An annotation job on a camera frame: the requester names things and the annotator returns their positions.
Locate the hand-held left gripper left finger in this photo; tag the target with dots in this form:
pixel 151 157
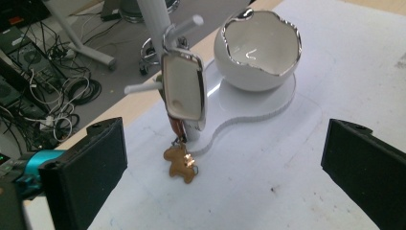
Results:
pixel 83 172

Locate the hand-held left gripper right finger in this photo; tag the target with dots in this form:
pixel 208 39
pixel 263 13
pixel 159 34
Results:
pixel 367 169

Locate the white key case silver rim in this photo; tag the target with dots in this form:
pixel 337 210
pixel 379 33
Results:
pixel 182 86

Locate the white key stand with pegs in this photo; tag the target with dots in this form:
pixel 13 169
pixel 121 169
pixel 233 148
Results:
pixel 242 107

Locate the white metal table leg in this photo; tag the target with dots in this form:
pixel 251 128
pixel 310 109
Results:
pixel 81 48

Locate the black computer case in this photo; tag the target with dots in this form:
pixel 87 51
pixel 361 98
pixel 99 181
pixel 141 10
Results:
pixel 28 60

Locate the white eggshell bowl silver rim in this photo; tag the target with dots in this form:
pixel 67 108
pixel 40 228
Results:
pixel 255 80

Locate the black round base silver rim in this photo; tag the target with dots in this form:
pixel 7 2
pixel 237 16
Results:
pixel 134 11

